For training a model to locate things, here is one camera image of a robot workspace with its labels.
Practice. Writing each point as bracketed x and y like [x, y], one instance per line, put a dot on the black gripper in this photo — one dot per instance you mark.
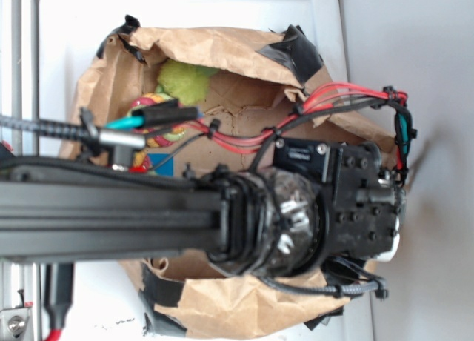
[358, 200]

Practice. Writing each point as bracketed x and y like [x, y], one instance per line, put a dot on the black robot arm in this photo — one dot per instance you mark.
[315, 201]

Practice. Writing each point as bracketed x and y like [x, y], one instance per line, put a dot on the blue rectangular block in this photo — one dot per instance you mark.
[161, 164]

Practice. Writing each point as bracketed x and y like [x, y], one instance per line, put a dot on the brown paper bag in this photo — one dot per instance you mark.
[250, 95]

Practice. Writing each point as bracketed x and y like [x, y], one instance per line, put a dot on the fuzzy lime green ball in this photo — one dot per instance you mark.
[189, 83]

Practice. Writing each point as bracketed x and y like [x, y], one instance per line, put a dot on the multicolour rope toy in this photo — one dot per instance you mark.
[154, 103]

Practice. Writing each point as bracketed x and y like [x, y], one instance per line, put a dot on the grey metal corner bracket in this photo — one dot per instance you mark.
[16, 324]

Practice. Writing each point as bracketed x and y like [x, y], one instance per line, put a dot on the aluminium frame rail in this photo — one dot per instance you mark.
[20, 284]

